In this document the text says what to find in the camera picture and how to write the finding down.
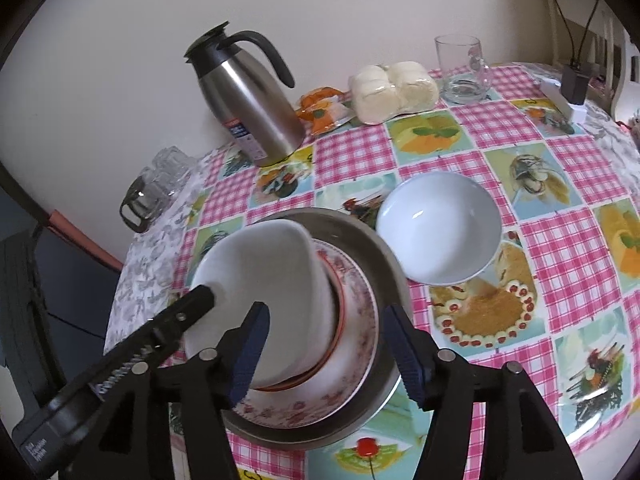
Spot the white floral rim plate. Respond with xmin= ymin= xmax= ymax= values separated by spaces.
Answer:
xmin=233 ymin=242 xmax=378 ymax=429

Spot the white square bowl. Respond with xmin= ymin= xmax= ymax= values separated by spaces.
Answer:
xmin=184 ymin=219 xmax=337 ymax=388

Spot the pale blue round bowl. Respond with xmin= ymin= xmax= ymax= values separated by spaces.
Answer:
xmin=375 ymin=171 xmax=502 ymax=286

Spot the large stainless steel plate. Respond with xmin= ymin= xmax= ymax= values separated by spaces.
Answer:
xmin=224 ymin=207 xmax=411 ymax=450

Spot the pink checkered picture tablecloth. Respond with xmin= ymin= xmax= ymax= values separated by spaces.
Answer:
xmin=174 ymin=64 xmax=639 ymax=478

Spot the grey floral white cloth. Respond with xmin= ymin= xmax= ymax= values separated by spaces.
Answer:
xmin=104 ymin=151 xmax=224 ymax=351

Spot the clear drinking glass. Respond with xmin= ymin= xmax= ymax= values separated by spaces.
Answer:
xmin=141 ymin=166 xmax=190 ymax=200
xmin=152 ymin=146 xmax=198 ymax=178

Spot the white power strip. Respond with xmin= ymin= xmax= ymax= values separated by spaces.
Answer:
xmin=540 ymin=78 xmax=588 ymax=125

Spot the stainless steel thermos jug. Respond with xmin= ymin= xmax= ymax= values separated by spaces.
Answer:
xmin=184 ymin=22 xmax=306 ymax=167

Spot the black power adapter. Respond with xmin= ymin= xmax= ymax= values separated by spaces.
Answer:
xmin=560 ymin=64 xmax=591 ymax=105

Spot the clear glass mug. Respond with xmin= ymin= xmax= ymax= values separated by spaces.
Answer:
xmin=435 ymin=34 xmax=492 ymax=104

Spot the bag of white buns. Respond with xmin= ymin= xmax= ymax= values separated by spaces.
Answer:
xmin=349 ymin=61 xmax=439 ymax=125

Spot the orange snack packet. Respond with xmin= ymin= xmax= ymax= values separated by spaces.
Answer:
xmin=296 ymin=87 xmax=356 ymax=136

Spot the white plastic basket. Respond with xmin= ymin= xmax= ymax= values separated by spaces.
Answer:
xmin=588 ymin=6 xmax=640 ymax=127

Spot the glass coffee pot black handle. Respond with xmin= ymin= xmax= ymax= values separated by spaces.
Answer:
xmin=118 ymin=176 xmax=168 ymax=234

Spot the black cable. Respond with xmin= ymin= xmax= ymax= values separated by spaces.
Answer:
xmin=537 ymin=0 xmax=601 ymax=68

